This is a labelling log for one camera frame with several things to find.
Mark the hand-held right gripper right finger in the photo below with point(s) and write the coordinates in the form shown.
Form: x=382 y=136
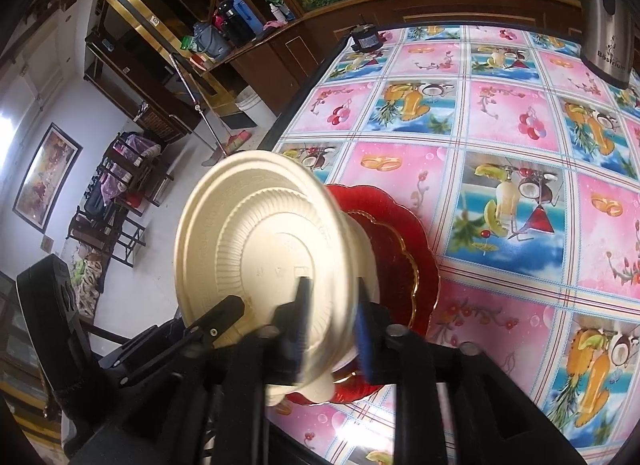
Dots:
x=366 y=350

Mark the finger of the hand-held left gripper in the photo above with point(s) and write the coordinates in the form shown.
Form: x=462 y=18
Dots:
x=217 y=322

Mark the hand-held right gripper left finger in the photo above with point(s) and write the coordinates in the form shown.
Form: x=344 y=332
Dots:
x=301 y=325

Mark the small red glass plate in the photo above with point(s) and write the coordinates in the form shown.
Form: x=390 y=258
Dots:
x=395 y=265

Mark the small beige strainer bowl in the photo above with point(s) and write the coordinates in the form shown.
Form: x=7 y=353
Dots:
x=240 y=225

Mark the large red glass plate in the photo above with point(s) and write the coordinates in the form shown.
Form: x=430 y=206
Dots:
x=425 y=265

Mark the dark wooden chair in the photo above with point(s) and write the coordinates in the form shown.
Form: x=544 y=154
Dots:
x=150 y=180
x=125 y=240

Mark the colourful bristle broom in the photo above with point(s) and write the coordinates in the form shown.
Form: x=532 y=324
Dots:
x=237 y=143

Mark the purple cloth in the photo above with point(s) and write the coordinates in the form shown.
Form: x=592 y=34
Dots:
x=140 y=145

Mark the white plastic bucket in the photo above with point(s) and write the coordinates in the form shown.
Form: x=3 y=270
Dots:
x=248 y=101

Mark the fruit print tablecloth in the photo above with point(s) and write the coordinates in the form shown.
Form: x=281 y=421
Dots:
x=500 y=120

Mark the curved wooden cabinet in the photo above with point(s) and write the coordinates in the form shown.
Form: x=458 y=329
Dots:
x=310 y=45

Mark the black thermos flask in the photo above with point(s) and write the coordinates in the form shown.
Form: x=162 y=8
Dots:
x=235 y=25

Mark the pink cloth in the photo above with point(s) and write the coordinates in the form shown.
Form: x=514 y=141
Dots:
x=272 y=25

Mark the white bottle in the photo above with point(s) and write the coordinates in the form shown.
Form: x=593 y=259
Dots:
x=274 y=14

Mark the stainless steel thermos kettle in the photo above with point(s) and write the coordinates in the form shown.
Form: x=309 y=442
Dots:
x=605 y=20

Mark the framed wall picture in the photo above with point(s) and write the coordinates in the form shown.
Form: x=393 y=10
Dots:
x=45 y=177

